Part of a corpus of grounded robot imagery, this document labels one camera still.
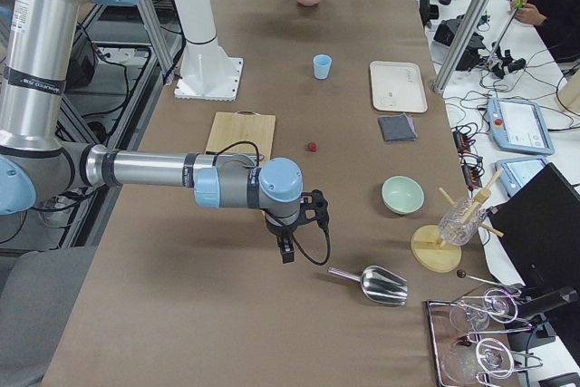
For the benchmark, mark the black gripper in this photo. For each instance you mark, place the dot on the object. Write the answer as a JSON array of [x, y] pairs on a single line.
[[276, 227]]

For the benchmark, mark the light blue plastic cup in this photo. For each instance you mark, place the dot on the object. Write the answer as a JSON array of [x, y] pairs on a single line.
[[322, 64]]

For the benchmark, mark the steel ice scoop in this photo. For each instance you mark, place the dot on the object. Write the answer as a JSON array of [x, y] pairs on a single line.
[[378, 284]]

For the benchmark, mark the wooden cup tree stand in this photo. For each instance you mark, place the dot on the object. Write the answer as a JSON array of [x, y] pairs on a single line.
[[438, 247]]

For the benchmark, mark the glass cup on stand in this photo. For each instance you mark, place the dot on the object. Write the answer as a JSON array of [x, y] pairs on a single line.
[[453, 229]]

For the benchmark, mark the mint green bowl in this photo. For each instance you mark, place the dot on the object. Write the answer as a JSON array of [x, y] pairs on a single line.
[[402, 195]]

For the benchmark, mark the wooden cutting board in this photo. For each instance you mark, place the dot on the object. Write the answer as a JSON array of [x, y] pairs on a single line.
[[245, 126]]

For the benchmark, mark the cream rabbit tray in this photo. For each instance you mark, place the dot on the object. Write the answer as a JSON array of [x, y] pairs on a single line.
[[397, 86]]

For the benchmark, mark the grey folded cloth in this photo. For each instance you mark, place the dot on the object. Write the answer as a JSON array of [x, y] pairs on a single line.
[[397, 128]]

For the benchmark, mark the wine glass rack tray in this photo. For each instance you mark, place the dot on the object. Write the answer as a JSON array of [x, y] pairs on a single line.
[[469, 339]]

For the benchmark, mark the blue teach pendant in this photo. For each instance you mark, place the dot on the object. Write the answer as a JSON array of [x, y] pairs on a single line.
[[519, 126], [518, 172]]

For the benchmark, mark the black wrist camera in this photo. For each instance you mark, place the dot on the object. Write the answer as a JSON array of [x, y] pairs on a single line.
[[314, 208]]

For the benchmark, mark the white camera pillar base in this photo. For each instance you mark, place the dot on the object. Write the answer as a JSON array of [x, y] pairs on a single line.
[[206, 71]]

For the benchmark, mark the aluminium frame post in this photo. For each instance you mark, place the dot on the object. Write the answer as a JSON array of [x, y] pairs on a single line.
[[459, 44]]

